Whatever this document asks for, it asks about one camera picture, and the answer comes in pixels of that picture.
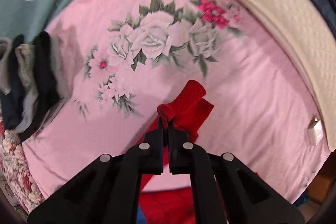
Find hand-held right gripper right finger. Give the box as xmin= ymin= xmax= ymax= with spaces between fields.
xmin=168 ymin=122 xmax=305 ymax=224

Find small white tag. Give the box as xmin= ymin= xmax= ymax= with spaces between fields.
xmin=307 ymin=117 xmax=324 ymax=146

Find red pants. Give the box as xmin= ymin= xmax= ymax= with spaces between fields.
xmin=138 ymin=80 xmax=214 ymax=224

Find pile of folded dark clothes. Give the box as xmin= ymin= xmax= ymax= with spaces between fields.
xmin=0 ymin=31 xmax=69 ymax=142

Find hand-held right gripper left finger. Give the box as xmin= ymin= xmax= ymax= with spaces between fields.
xmin=27 ymin=117 xmax=165 ymax=224

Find pink floral bed sheet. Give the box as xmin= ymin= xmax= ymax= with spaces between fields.
xmin=22 ymin=0 xmax=332 ymax=207

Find red floral quilt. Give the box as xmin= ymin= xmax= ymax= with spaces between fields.
xmin=0 ymin=119 xmax=46 ymax=222

